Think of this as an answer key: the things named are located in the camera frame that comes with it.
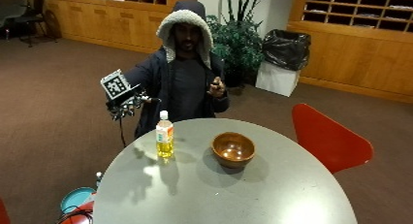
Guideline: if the black trash bag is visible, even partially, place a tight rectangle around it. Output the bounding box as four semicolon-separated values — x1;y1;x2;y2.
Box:
261;28;312;72

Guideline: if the teal round lid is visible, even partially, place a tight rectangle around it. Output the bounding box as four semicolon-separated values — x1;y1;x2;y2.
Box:
60;186;97;214

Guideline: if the black chair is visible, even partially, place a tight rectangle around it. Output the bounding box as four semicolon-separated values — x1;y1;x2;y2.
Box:
12;0;60;48

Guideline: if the dark hooded jacket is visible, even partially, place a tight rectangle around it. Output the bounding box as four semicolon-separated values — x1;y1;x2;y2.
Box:
121;0;231;140

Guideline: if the brown wooden bowl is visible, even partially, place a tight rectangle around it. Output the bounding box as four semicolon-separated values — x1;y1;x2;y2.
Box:
211;131;257;170

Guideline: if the black glove cable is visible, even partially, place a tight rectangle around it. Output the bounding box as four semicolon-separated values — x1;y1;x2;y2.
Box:
117;116;129;148

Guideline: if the white marker cube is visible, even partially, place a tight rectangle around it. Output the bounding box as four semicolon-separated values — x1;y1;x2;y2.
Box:
100;69;143;103

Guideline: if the the person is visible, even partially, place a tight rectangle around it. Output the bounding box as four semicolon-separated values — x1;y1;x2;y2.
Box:
121;0;231;140

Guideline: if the yellow drink plastic bottle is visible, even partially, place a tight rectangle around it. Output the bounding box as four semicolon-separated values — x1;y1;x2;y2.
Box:
155;110;176;159

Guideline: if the red chair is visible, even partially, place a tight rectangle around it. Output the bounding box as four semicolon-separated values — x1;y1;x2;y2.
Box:
290;103;376;176
0;198;13;224

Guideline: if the green potted plant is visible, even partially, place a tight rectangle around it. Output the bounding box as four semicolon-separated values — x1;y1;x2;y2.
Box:
205;0;268;88

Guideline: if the white trash bin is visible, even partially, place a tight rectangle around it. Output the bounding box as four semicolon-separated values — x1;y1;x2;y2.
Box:
255;60;302;98

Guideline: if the wooden cabinet with pigeonholes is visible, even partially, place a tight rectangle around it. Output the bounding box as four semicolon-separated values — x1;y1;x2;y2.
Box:
286;0;413;105
41;0;191;54

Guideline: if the red bag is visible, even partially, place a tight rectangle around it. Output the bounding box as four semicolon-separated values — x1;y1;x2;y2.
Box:
57;200;97;224

